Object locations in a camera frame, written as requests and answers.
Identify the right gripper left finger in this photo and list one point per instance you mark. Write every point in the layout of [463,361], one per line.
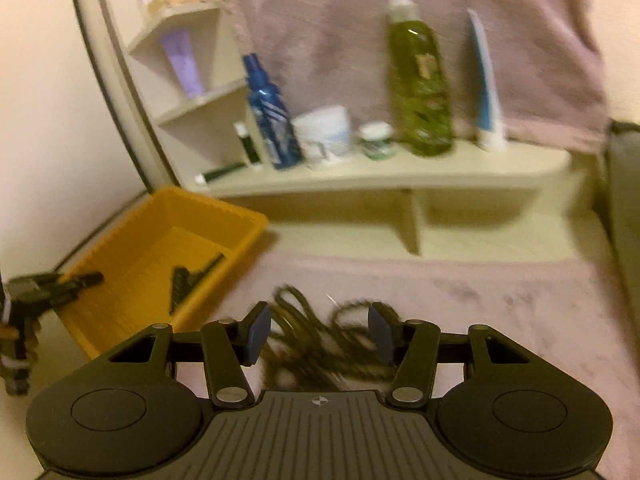
[254,330]

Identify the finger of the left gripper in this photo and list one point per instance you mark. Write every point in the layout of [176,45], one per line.
[82,281]

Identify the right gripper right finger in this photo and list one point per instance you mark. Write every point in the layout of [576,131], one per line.
[384,329]

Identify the black hair clip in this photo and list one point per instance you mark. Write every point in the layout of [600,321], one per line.
[184,281]

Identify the orange plastic tray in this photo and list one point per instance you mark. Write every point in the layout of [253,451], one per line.
[172,227]

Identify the dark green lying tube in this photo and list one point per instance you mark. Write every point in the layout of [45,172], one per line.
[204,178]

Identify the small green jar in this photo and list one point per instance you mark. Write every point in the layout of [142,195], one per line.
[376,140]

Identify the blue spray bottle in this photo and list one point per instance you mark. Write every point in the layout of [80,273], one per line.
[271,116]

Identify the white cream jar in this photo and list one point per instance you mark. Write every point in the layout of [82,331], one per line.
[324,135]

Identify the green spray bottle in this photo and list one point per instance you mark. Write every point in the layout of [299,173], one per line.
[419,90]

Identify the blue white tube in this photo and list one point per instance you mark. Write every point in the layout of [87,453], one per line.
[491,132]

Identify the purple tube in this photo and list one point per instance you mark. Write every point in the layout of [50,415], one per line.
[178,48]

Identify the white corner shelf unit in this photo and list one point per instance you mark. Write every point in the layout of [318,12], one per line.
[467,205]

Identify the grey cushion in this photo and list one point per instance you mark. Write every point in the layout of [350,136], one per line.
[623,165]

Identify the pink hanging blanket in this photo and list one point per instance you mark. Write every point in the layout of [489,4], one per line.
[548,67]

